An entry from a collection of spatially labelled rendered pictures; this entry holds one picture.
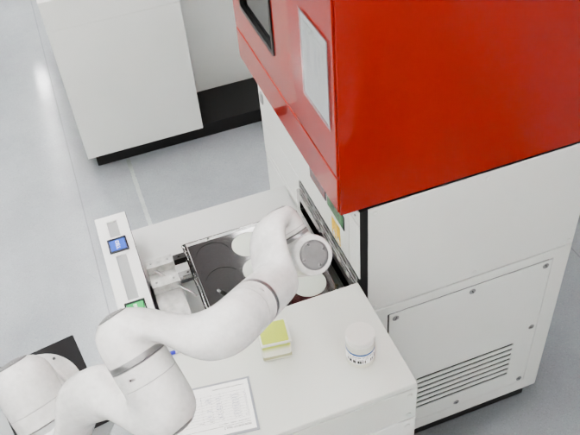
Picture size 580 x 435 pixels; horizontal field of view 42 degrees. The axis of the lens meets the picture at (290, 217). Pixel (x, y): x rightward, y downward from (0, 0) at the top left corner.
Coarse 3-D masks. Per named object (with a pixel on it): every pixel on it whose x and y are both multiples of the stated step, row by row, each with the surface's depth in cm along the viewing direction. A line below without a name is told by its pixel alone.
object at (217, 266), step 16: (224, 240) 226; (192, 256) 222; (208, 256) 221; (224, 256) 221; (240, 256) 220; (208, 272) 217; (224, 272) 216; (240, 272) 216; (208, 288) 212; (224, 288) 212; (288, 304) 206
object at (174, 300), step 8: (168, 272) 221; (176, 272) 220; (152, 280) 219; (176, 288) 216; (160, 296) 214; (168, 296) 214; (176, 296) 214; (184, 296) 213; (160, 304) 212; (168, 304) 212; (176, 304) 212; (184, 304) 211; (176, 312) 209; (184, 312) 209
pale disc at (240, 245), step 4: (248, 232) 227; (236, 236) 226; (240, 236) 226; (244, 236) 226; (248, 236) 226; (236, 240) 225; (240, 240) 225; (244, 240) 225; (248, 240) 225; (232, 244) 224; (236, 244) 224; (240, 244) 224; (244, 244) 224; (248, 244) 224; (232, 248) 223; (236, 248) 223; (240, 248) 223; (244, 248) 223; (248, 248) 223; (236, 252) 222; (240, 252) 222; (244, 252) 222; (248, 252) 221
